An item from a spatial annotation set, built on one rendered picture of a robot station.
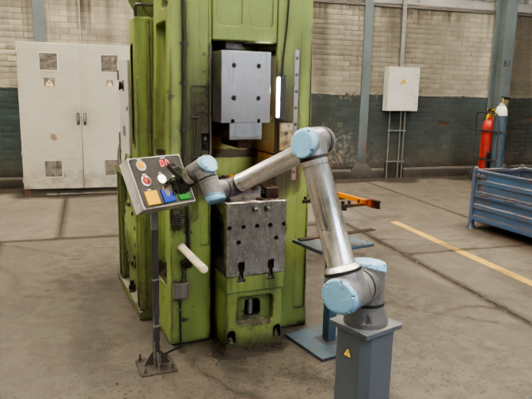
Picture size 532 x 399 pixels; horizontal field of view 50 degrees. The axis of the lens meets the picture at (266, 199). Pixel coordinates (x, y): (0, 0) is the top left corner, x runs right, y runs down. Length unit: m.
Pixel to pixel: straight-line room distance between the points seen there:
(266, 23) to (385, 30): 6.95
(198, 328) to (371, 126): 7.17
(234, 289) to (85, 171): 5.37
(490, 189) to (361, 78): 4.15
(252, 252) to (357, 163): 6.96
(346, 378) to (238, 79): 1.71
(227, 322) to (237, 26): 1.74
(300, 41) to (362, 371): 2.01
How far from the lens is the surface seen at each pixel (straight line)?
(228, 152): 3.80
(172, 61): 3.32
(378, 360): 2.51
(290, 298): 3.84
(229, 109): 3.27
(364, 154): 10.26
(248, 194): 3.37
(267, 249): 3.43
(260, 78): 3.33
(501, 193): 6.73
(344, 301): 2.23
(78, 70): 8.43
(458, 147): 11.26
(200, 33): 3.38
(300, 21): 3.61
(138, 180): 2.95
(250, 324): 3.56
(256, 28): 3.49
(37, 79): 8.46
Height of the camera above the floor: 1.57
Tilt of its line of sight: 11 degrees down
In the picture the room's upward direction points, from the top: 1 degrees clockwise
